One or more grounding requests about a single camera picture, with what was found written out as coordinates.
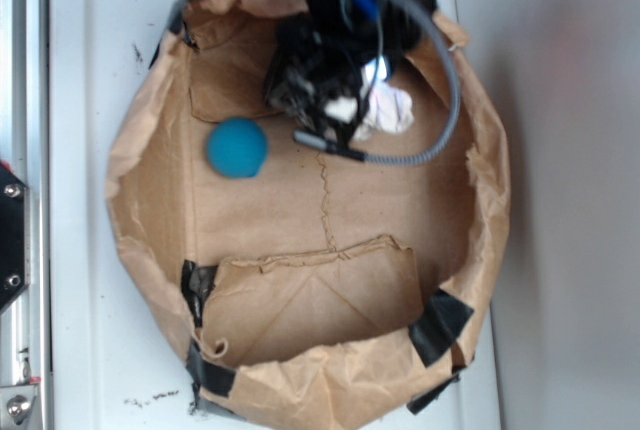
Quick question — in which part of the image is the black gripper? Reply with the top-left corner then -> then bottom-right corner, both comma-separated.
263,0 -> 421,115

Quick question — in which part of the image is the white paper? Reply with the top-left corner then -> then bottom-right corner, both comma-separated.
353,81 -> 415,141

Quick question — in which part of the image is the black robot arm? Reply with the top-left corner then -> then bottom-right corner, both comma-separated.
263,0 -> 437,117

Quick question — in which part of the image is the blue textured ball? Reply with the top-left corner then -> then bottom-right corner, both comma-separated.
205,118 -> 268,179

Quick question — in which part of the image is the brown paper bag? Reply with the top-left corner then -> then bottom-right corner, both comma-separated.
106,0 -> 511,429

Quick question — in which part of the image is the grey braided cable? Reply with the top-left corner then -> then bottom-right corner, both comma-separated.
287,0 -> 462,167

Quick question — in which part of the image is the aluminium frame rail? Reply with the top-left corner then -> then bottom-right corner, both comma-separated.
1,0 -> 53,429

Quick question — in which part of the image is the black metal bracket plate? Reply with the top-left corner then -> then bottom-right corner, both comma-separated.
0,160 -> 31,314

